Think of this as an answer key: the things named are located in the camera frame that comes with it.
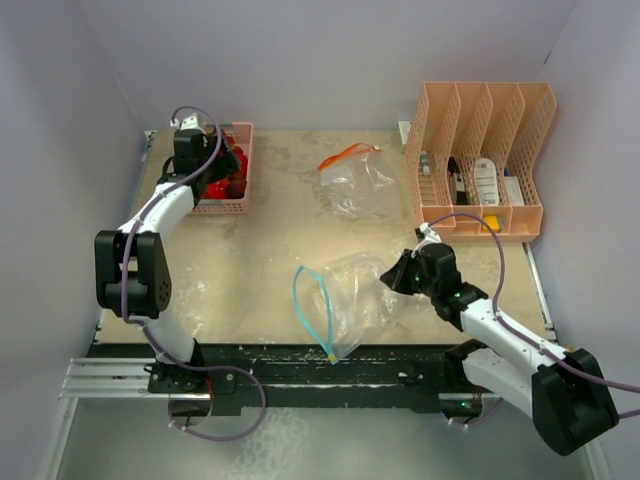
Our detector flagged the white bottle in organizer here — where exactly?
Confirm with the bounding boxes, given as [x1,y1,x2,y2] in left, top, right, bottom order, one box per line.
[474,158,500,206]

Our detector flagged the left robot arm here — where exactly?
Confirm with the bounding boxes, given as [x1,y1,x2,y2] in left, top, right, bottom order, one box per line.
[94,126,242,392]

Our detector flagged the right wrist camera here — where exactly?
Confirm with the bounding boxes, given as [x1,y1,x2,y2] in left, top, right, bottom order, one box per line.
[414,222,442,252]

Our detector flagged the orange zip bag with apples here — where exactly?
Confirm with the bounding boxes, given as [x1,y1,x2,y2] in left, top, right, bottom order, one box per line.
[317,142,403,219]

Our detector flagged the white box behind organizer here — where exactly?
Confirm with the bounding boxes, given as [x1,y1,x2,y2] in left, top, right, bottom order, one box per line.
[397,120,412,153]

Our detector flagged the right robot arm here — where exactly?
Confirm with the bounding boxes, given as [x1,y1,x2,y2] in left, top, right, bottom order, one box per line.
[380,243,620,456]

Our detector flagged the orange desk file organizer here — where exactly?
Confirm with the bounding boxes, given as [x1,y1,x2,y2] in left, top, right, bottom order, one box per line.
[405,82,557,242]

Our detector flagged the dark red fake apple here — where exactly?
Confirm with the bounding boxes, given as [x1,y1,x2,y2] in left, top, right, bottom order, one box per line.
[206,180,229,200]

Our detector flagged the white box in organizer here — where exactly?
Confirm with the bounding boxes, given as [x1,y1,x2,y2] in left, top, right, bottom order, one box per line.
[504,175,525,206]

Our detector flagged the pink perforated plastic basket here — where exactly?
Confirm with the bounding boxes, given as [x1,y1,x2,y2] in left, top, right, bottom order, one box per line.
[193,122,254,214]

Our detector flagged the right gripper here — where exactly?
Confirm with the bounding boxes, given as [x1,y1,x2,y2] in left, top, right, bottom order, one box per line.
[380,248,439,298]

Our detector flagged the blue zip bag small fruits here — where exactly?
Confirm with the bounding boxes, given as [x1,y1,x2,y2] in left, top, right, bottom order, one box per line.
[292,252,404,365]

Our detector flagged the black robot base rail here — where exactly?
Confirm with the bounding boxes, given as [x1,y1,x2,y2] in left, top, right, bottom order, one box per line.
[144,344,491,422]

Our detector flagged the dark red fake fig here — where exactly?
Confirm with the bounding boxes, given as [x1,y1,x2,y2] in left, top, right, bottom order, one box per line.
[226,179,247,199]

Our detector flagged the black item in organizer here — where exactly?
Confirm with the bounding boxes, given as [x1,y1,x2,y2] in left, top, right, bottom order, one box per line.
[447,156,468,205]

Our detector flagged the aluminium frame rail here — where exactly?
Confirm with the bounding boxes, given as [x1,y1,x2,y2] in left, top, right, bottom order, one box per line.
[59,357,166,399]

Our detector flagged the small green capped bottle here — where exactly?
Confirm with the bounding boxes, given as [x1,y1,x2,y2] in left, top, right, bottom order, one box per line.
[419,151,430,176]

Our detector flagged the yellow object in organizer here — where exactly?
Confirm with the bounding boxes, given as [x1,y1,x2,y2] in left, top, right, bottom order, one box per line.
[483,215,503,233]

